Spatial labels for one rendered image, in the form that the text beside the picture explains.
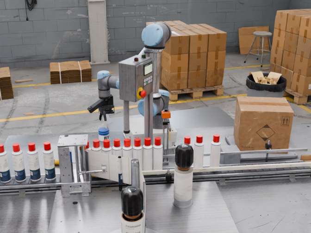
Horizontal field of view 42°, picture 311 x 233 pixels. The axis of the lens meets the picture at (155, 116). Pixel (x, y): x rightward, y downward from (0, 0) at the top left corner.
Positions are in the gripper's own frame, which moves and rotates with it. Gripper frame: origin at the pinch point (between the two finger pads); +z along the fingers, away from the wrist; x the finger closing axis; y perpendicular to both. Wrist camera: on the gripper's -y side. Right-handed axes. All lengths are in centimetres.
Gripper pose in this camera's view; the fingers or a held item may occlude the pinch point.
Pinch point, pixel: (102, 125)
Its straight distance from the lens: 260.6
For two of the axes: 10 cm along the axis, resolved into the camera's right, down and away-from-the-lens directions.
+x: -3.9, -3.6, 8.5
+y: 9.2, -1.5, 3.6
